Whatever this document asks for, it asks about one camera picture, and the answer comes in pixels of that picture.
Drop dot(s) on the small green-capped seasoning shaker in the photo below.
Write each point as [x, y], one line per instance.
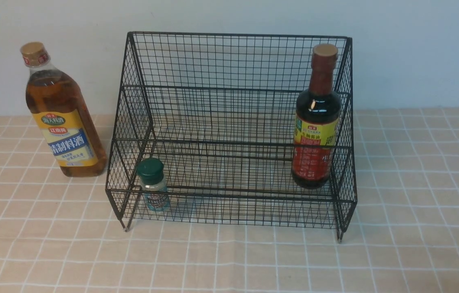
[153, 181]

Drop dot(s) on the dark soy sauce bottle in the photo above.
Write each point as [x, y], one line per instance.
[317, 113]

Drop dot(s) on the amber cooking wine bottle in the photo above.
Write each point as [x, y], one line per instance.
[60, 111]

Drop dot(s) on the beige checkered tablecloth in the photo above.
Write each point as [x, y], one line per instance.
[60, 234]

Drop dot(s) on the black wire mesh rack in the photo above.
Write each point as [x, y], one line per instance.
[218, 110]

